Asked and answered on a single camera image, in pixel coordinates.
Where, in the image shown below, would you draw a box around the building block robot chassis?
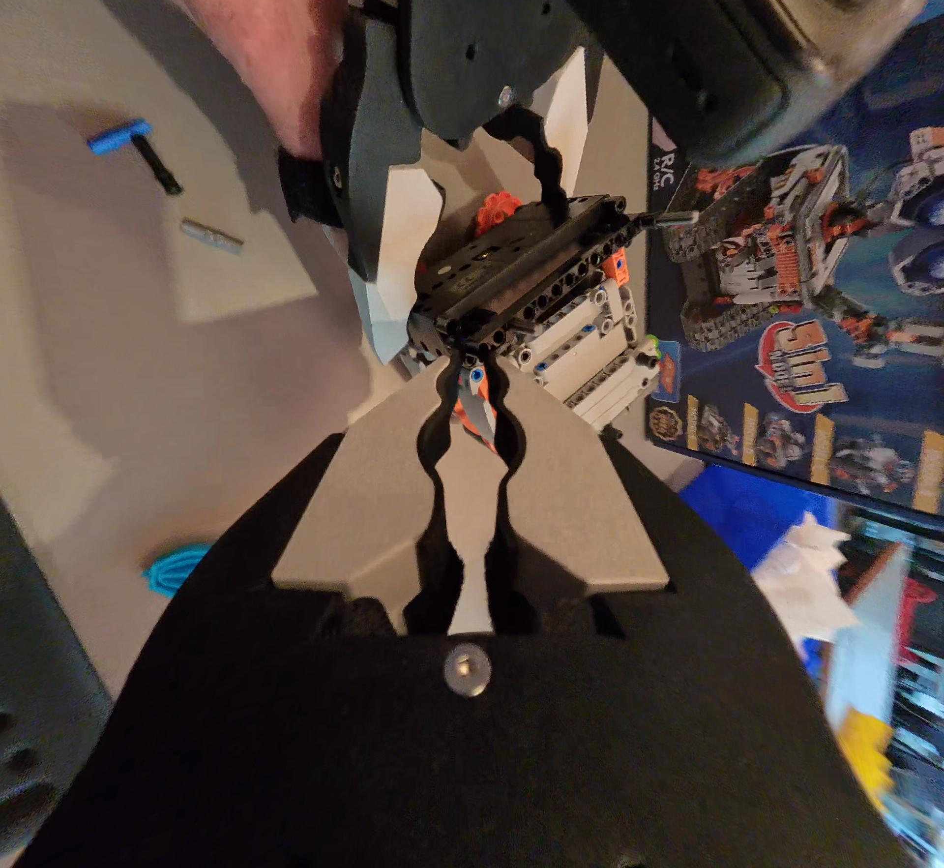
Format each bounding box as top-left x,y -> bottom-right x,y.
402,189 -> 702,456

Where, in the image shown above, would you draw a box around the yellow storage bin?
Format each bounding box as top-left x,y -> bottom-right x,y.
837,707 -> 897,813

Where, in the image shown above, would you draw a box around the light blue plastic tool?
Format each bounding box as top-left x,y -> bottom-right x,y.
142,542 -> 215,599

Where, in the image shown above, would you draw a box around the white paper sheets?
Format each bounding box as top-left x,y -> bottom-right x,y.
752,514 -> 860,644

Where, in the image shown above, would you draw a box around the blue robot kit box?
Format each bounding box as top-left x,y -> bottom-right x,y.
645,5 -> 944,540

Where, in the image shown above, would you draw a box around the long black holed beam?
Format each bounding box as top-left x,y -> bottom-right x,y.
435,208 -> 653,349

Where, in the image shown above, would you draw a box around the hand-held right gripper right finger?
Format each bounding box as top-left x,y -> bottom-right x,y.
483,358 -> 672,599

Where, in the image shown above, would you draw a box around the dark perforated mat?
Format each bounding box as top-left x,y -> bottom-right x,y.
0,499 -> 115,865

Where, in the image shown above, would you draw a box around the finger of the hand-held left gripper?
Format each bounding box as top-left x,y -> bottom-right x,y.
483,45 -> 592,221
348,167 -> 445,366

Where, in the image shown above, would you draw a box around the grey axle pin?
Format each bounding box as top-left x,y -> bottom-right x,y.
180,219 -> 244,255

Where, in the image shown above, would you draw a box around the person's left hand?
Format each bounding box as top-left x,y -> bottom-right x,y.
277,147 -> 346,229

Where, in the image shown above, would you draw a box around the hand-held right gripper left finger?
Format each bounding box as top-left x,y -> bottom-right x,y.
270,355 -> 457,633

